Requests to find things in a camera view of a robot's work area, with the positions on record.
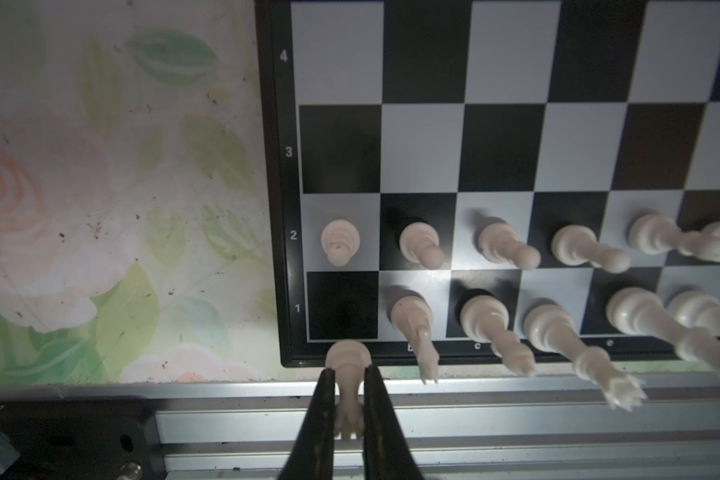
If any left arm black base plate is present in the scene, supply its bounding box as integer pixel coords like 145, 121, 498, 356
0, 398, 167, 479

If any white chess queen piece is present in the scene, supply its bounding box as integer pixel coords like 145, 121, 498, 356
523, 303, 648, 412

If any white knight left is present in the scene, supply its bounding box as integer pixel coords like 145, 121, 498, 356
390, 295, 440, 384

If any aluminium frame rail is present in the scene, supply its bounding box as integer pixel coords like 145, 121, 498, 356
0, 368, 720, 479

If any white chess king piece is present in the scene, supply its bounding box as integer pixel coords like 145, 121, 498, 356
606, 287, 720, 377

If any white chess rook piece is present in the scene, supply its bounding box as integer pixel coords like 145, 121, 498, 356
325, 340, 372, 440

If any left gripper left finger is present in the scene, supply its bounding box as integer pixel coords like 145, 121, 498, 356
278, 368, 336, 480

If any white bishop left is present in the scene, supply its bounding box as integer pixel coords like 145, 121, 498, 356
459, 295, 536, 377

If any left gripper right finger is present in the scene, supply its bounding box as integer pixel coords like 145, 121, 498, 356
363, 365, 424, 480

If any black and white chessboard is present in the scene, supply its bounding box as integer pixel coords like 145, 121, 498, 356
255, 1, 720, 367

